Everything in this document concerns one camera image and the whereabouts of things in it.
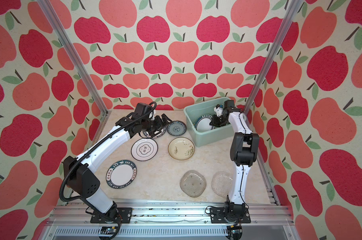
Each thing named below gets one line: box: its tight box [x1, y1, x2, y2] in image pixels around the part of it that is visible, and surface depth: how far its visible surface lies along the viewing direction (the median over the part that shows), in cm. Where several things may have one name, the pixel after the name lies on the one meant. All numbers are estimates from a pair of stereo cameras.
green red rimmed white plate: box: [193, 114, 215, 132], surface depth 106 cm
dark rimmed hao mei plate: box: [106, 160, 137, 189], surface depth 90 cm
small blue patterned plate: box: [166, 120, 187, 137], surface depth 111 cm
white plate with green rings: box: [131, 138, 159, 162], surface depth 100 cm
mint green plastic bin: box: [183, 97, 231, 147], surface depth 103 cm
